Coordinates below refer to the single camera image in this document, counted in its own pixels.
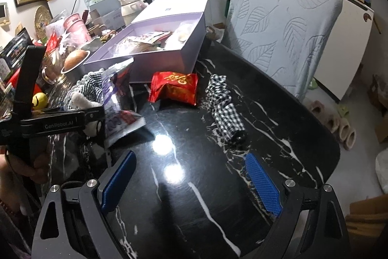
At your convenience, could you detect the purple white packet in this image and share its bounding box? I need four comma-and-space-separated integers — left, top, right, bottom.
102, 58, 146, 148

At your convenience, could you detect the white knitted sock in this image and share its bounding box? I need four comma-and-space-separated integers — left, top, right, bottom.
71, 92, 104, 137

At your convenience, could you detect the black white checkered cloth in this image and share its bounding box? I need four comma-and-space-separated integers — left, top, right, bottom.
205, 74, 247, 147

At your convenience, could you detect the red snack packet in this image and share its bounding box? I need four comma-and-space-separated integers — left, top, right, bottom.
149, 72, 199, 106

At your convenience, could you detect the red white long packet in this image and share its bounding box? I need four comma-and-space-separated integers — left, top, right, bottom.
121, 31, 172, 45

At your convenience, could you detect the person's left hand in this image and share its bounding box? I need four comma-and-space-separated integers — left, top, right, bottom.
1, 144, 50, 219

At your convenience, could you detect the yellow smiley ball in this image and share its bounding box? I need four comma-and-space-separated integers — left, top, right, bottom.
32, 92, 48, 110

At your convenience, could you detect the bowl with egg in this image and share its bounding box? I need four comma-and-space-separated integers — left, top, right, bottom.
61, 49, 90, 74

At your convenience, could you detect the beige slippers pair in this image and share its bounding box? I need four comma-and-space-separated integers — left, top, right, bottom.
307, 100, 356, 150

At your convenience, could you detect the pink cup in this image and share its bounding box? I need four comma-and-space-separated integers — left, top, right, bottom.
63, 13, 91, 43

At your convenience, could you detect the white plastic bag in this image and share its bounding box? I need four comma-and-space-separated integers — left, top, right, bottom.
376, 148, 388, 193

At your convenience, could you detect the woven round fan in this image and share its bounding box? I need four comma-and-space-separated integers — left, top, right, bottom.
34, 5, 52, 42

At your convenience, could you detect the white cabinet counter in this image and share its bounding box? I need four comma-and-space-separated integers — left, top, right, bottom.
314, 0, 374, 102

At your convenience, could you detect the white open carton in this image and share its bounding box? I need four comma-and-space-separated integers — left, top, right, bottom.
89, 0, 125, 30

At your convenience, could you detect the lavender gift box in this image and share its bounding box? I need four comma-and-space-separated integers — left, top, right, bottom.
84, 0, 208, 82

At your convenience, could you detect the leaf-pattern covered chair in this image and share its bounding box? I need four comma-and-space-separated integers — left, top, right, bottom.
222, 0, 343, 100

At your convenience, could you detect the white ceramic jar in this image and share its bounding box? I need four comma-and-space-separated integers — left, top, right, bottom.
119, 0, 148, 26

